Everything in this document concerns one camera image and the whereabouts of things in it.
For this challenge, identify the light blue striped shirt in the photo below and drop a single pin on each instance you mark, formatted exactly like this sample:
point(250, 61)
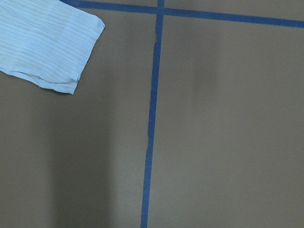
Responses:
point(46, 42)

